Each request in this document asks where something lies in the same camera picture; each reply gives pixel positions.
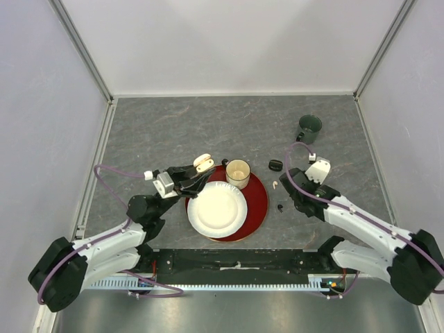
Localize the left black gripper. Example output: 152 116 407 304
154 160 216 218

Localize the pink earbud charging case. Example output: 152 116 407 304
193 153 214 173

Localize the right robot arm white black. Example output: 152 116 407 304
279 168 443 305

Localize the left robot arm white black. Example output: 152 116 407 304
28 160 216 312

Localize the black earbud charging case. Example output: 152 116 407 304
268 159 283 172

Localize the white ceramic plate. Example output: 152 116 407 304
187 181 248 239

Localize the red round tray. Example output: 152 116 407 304
185 165 268 242

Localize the dark green mug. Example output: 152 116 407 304
296 114 323 144

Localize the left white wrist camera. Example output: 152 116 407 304
144 171 177 199

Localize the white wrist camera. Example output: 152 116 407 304
144 171 177 199
305 153 331 185

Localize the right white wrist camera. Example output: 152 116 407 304
305 153 331 185

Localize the slotted cable duct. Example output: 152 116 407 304
88 274 345 292

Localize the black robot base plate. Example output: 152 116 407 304
132 249 343 285

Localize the left aluminium frame post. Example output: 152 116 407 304
49 0 114 103

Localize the aluminium frame post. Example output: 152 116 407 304
353 0 416 101
49 0 114 103

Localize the right aluminium frame post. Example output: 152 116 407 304
353 0 416 101

